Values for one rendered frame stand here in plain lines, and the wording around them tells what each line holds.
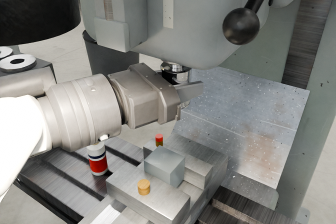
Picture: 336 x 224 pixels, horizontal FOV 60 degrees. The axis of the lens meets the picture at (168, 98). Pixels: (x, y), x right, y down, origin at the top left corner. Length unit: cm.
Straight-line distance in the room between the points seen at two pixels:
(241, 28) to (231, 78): 59
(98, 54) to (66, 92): 201
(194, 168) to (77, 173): 30
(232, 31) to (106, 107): 19
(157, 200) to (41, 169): 36
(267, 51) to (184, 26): 50
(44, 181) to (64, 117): 42
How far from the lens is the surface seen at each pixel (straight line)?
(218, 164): 65
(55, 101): 36
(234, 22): 24
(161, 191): 54
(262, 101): 80
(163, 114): 38
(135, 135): 229
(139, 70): 43
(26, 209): 199
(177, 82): 42
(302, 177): 95
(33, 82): 39
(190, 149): 68
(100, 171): 72
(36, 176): 78
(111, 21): 30
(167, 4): 30
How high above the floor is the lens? 146
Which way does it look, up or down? 33 degrees down
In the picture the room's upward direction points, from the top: straight up
